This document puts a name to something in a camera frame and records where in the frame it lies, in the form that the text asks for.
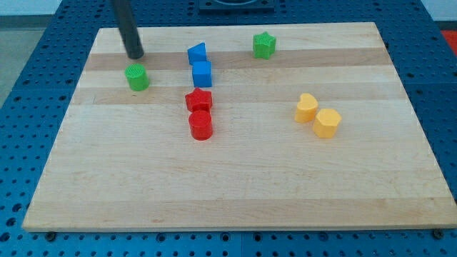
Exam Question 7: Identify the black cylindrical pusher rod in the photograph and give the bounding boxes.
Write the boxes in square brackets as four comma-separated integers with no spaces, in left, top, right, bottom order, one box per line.
[111,0,144,59]

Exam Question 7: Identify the yellow hexagon block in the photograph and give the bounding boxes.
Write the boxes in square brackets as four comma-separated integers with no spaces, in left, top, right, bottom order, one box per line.
[313,109,342,138]

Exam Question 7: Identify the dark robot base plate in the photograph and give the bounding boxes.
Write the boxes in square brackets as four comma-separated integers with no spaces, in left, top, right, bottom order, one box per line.
[196,0,277,14]

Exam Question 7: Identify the blue triangle block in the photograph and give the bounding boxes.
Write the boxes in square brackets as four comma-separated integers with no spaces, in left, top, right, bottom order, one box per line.
[187,42,207,65]

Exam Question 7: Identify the red cylinder block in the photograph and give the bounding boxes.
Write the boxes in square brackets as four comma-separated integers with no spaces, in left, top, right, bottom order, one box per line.
[189,110,213,141]

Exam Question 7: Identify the red star block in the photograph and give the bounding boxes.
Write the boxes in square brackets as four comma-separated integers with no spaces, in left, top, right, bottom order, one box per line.
[185,88,213,112]

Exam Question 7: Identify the green cylinder block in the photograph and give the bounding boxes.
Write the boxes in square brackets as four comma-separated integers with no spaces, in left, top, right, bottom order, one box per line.
[124,64,149,91]

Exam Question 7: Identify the yellow heart block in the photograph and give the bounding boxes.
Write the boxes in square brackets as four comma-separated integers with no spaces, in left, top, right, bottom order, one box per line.
[294,93,318,123]

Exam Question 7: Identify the blue cube block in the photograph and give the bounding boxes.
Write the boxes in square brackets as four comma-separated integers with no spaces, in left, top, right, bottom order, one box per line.
[192,61,212,88]

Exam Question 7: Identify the green star block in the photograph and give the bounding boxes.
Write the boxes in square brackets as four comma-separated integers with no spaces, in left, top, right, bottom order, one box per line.
[253,31,276,59]

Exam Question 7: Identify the wooden board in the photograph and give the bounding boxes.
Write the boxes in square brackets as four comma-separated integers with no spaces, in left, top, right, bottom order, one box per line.
[23,22,456,232]

